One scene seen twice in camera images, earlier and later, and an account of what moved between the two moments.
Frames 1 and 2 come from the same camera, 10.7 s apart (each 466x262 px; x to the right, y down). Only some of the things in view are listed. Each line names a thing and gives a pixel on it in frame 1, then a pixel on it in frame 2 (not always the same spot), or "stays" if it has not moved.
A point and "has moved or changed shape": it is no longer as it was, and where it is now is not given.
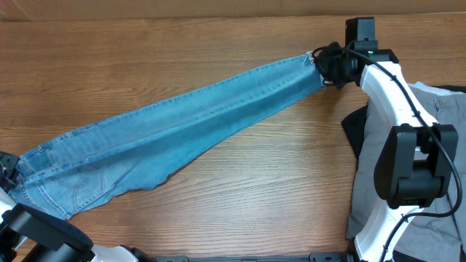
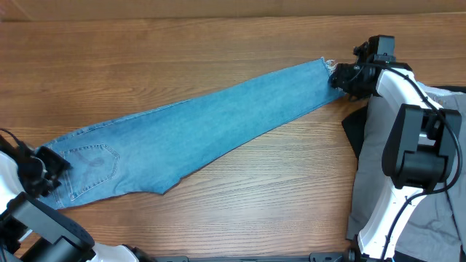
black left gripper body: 8,164 -> 44,172
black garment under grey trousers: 354,124 stays
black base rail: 328,257 stays
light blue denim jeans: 72,171 has moved or changed shape
